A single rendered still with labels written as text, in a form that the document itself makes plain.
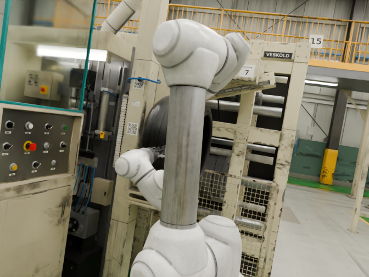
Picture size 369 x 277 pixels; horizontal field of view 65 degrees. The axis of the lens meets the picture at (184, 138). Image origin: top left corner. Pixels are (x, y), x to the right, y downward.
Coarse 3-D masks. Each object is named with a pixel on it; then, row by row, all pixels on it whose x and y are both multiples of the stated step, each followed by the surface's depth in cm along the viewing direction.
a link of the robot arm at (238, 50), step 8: (232, 40) 85; (240, 40) 85; (232, 48) 84; (240, 48) 85; (248, 48) 86; (232, 56) 84; (240, 56) 86; (248, 56) 89; (224, 64) 83; (232, 64) 85; (240, 64) 88; (224, 72) 86; (232, 72) 89; (216, 80) 89; (224, 80) 91; (208, 88) 93; (216, 88) 93
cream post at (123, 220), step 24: (144, 0) 181; (168, 0) 187; (144, 24) 181; (144, 48) 181; (144, 72) 181; (144, 96) 181; (144, 120) 184; (120, 192) 186; (120, 216) 186; (120, 240) 186; (120, 264) 186
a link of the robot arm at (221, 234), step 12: (216, 216) 97; (204, 228) 89; (216, 228) 88; (228, 228) 89; (216, 240) 87; (228, 240) 87; (240, 240) 91; (216, 252) 84; (228, 252) 86; (240, 252) 91; (216, 264) 83; (228, 264) 86; (240, 264) 92; (216, 276) 82; (228, 276) 87
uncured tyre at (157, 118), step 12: (168, 96) 173; (156, 108) 163; (168, 108) 162; (156, 120) 159; (204, 120) 199; (144, 132) 160; (156, 132) 156; (204, 132) 204; (144, 144) 159; (156, 144) 156; (204, 144) 204; (204, 156) 197; (156, 168) 160; (204, 168) 192
